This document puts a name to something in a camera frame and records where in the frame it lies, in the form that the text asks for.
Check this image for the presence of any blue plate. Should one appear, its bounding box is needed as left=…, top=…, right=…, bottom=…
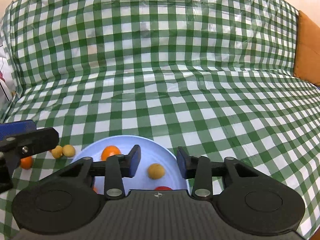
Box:
left=71, top=135, right=188, bottom=197

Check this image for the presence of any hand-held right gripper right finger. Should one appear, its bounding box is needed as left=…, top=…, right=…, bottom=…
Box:
left=177, top=146, right=272, bottom=200

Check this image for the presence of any small yellow fruit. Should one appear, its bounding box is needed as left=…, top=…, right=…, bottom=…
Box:
left=147, top=163, right=166, bottom=180
left=51, top=145, right=63, bottom=159
left=62, top=144, right=76, bottom=158

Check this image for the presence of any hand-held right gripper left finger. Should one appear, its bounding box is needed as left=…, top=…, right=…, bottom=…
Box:
left=47, top=144, right=141, bottom=200

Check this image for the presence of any orange cushion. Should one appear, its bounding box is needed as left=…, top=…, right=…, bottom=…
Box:
left=293, top=10, right=320, bottom=87

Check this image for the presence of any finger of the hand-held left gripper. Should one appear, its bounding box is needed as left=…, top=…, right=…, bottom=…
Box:
left=0, top=119, right=37, bottom=138
left=0, top=127, right=59, bottom=157

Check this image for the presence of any orange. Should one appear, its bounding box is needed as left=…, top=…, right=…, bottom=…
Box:
left=19, top=156, right=34, bottom=170
left=101, top=145, right=122, bottom=162

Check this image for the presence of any green checked tablecloth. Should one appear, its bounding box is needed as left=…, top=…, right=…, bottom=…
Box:
left=0, top=0, right=320, bottom=240

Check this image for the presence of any white floral quilt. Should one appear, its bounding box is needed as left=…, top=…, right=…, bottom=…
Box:
left=0, top=42, right=16, bottom=108

